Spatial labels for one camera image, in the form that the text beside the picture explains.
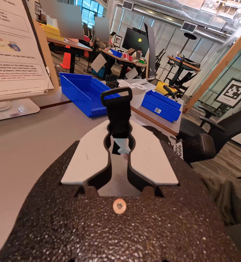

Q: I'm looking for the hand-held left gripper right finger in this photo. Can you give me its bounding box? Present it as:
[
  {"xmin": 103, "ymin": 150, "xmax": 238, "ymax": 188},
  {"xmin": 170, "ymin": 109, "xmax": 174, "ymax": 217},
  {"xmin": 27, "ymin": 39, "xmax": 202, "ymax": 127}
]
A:
[{"xmin": 127, "ymin": 120, "xmax": 179, "ymax": 192}]

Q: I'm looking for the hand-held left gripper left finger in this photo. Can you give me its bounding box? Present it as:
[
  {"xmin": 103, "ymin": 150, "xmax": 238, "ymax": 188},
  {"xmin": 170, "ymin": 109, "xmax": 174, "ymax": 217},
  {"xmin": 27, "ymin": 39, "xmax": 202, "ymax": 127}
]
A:
[{"xmin": 61, "ymin": 120, "xmax": 113, "ymax": 191}]

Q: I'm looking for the black strap with buckle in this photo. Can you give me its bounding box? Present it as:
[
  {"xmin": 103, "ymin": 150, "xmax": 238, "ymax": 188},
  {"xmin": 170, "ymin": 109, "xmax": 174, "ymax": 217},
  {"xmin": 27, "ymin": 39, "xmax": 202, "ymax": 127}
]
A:
[{"xmin": 100, "ymin": 87, "xmax": 133, "ymax": 155}]

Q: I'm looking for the blue plastic bin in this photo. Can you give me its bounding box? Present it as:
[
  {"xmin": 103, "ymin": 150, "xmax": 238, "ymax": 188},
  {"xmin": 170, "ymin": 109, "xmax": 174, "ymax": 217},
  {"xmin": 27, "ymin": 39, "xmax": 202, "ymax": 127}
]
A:
[{"xmin": 59, "ymin": 72, "xmax": 122, "ymax": 118}]

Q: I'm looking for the blue bin with printed tag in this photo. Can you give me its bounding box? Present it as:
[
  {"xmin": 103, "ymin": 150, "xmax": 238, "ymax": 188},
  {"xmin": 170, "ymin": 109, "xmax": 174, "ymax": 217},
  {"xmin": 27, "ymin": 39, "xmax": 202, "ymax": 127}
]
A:
[{"xmin": 141, "ymin": 90, "xmax": 182, "ymax": 123}]

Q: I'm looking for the black handheld tool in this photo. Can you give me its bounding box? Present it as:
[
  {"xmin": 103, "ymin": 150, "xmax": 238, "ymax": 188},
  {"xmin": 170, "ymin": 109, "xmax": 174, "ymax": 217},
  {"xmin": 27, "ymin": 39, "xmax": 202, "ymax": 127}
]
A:
[{"xmin": 163, "ymin": 84, "xmax": 183, "ymax": 102}]

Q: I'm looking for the yellow plastic bin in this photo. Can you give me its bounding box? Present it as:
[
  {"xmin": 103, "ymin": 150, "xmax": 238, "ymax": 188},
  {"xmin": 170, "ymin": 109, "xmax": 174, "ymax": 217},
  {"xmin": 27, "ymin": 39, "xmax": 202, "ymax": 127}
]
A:
[
  {"xmin": 156, "ymin": 81, "xmax": 179, "ymax": 95},
  {"xmin": 40, "ymin": 23, "xmax": 64, "ymax": 41}
]

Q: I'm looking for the white monitor stand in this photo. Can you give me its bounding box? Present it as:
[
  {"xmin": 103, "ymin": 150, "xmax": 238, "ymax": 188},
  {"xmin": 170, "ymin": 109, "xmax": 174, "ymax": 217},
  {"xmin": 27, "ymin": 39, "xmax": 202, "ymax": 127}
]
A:
[{"xmin": 0, "ymin": 98, "xmax": 40, "ymax": 123}]

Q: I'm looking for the white paper sheet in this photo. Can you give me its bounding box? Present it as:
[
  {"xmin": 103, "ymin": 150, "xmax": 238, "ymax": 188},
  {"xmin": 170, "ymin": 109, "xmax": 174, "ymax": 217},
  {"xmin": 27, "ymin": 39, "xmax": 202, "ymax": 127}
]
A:
[{"xmin": 117, "ymin": 79, "xmax": 136, "ymax": 89}]

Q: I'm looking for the black office chair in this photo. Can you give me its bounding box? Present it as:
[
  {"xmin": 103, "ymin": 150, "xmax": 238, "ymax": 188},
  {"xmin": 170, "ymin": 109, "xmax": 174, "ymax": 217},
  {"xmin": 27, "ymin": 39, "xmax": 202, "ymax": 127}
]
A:
[{"xmin": 178, "ymin": 104, "xmax": 241, "ymax": 164}]

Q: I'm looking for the grey cardboard panel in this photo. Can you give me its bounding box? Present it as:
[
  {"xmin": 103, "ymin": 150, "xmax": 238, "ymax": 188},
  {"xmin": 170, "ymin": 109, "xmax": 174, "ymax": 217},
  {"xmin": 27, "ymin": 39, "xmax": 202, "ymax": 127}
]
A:
[{"xmin": 91, "ymin": 54, "xmax": 107, "ymax": 72}]

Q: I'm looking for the orange traffic cone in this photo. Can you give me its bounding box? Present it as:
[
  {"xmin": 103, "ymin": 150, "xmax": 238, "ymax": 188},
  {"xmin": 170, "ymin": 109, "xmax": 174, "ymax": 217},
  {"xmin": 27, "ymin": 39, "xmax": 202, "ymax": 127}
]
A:
[{"xmin": 60, "ymin": 52, "xmax": 71, "ymax": 69}]

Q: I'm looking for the wooden desk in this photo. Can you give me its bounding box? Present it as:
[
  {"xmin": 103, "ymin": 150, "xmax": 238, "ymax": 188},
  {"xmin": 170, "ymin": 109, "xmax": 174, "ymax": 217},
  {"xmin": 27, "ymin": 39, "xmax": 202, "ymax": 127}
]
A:
[
  {"xmin": 99, "ymin": 49, "xmax": 147, "ymax": 79},
  {"xmin": 46, "ymin": 37, "xmax": 93, "ymax": 74}
]

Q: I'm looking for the black standing desk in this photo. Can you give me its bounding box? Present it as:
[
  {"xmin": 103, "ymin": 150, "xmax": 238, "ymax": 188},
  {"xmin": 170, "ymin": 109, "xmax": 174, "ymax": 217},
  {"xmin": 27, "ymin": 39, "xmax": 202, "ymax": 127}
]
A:
[{"xmin": 167, "ymin": 55, "xmax": 201, "ymax": 86}]

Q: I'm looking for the camouflage bag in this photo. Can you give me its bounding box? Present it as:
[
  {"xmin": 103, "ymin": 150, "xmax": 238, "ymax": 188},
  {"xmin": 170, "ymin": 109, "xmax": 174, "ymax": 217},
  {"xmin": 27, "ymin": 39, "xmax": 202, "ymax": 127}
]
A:
[{"xmin": 182, "ymin": 58, "xmax": 200, "ymax": 69}]

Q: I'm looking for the framed printed tag sign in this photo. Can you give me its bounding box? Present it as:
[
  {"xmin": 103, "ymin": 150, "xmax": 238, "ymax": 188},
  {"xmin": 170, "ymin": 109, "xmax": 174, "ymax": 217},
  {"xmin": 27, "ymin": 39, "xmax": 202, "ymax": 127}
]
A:
[{"xmin": 214, "ymin": 77, "xmax": 241, "ymax": 109}]

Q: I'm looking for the upright black board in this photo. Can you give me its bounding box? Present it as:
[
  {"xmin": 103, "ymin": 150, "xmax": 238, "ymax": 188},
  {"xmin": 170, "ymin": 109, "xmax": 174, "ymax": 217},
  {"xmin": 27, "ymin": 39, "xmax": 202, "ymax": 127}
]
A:
[{"xmin": 143, "ymin": 21, "xmax": 156, "ymax": 81}]

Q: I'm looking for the slanted wooden beam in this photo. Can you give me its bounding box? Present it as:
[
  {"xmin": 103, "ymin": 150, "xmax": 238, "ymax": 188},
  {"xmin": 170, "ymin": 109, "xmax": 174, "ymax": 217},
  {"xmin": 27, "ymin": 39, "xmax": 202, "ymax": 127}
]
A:
[{"xmin": 182, "ymin": 22, "xmax": 241, "ymax": 114}]

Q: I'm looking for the small printed tag sign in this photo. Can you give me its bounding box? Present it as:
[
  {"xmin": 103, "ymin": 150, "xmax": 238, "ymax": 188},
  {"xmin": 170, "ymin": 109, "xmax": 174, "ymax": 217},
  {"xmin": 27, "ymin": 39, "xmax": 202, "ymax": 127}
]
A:
[{"xmin": 113, "ymin": 34, "xmax": 123, "ymax": 48}]

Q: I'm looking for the black floor lamp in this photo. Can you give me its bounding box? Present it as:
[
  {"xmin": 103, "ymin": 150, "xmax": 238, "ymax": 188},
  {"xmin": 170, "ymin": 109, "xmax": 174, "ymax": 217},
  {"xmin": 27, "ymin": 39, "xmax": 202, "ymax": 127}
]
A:
[{"xmin": 183, "ymin": 32, "xmax": 197, "ymax": 56}]

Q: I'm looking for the ceiling air vent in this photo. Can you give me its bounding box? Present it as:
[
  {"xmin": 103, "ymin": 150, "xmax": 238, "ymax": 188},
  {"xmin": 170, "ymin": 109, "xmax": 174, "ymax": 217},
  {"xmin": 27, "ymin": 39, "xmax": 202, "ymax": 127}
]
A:
[{"xmin": 182, "ymin": 21, "xmax": 198, "ymax": 33}]

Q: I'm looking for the large grid window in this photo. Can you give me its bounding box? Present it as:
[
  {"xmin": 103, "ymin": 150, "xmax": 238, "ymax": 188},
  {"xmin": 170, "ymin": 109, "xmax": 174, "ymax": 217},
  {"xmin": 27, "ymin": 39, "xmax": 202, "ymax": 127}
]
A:
[{"xmin": 76, "ymin": 0, "xmax": 104, "ymax": 26}]

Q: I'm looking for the black action camera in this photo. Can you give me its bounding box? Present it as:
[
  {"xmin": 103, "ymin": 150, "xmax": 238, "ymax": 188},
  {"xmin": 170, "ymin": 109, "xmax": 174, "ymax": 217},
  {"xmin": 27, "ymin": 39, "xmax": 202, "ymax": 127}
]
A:
[{"xmin": 105, "ymin": 75, "xmax": 120, "ymax": 89}]

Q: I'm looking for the black wall screen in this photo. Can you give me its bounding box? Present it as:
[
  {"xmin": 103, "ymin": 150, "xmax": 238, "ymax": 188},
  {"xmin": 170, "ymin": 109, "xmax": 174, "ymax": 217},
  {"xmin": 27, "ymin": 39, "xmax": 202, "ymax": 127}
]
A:
[{"xmin": 122, "ymin": 27, "xmax": 149, "ymax": 56}]

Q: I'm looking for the silver ventilation duct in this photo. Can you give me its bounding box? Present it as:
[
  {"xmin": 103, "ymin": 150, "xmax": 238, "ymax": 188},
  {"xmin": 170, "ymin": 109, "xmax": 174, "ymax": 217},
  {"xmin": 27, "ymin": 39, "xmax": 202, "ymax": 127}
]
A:
[{"xmin": 116, "ymin": 3, "xmax": 241, "ymax": 44}]

